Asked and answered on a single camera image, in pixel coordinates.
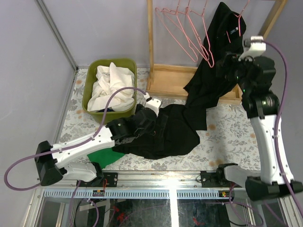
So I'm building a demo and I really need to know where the blue plaid shirt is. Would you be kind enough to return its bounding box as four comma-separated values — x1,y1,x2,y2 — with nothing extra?
97,108,114,113

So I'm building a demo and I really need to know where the aluminium rail frame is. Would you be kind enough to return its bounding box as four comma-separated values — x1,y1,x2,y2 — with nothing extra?
23,170,303,227

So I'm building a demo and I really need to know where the pink wire hanger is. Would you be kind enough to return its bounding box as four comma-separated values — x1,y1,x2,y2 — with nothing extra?
154,0,198,63

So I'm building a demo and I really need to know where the floral table mat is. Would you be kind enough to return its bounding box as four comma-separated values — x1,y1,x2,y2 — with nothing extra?
58,69,260,171

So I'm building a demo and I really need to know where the wooden clothes rack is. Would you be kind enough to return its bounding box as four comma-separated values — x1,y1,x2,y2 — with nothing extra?
146,0,287,100

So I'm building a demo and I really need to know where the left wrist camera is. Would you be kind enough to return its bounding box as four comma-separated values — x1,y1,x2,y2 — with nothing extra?
143,92,162,116

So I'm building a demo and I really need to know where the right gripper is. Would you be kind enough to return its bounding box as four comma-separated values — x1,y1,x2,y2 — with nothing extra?
215,52,256,93

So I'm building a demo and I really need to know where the olive green plastic basket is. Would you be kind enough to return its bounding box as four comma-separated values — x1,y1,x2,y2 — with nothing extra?
82,58,137,123

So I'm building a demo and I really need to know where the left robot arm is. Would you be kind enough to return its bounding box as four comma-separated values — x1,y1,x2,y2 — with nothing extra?
35,106,159,187

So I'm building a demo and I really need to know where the white shirt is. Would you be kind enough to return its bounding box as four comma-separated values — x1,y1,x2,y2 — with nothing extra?
87,63,134,112

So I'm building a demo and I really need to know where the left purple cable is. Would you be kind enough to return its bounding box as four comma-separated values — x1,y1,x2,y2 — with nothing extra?
4,87,149,192

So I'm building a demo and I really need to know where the pink hanger of white shirt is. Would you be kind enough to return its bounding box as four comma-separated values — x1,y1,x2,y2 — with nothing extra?
163,0,210,61

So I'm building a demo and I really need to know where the pink hanger of black shirt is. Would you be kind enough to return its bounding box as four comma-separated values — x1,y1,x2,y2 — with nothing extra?
186,0,215,68

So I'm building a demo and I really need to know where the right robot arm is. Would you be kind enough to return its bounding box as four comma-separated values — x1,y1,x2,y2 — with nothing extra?
216,52,303,201

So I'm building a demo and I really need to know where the green cloth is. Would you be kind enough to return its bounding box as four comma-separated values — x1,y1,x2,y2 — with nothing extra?
87,149,124,169

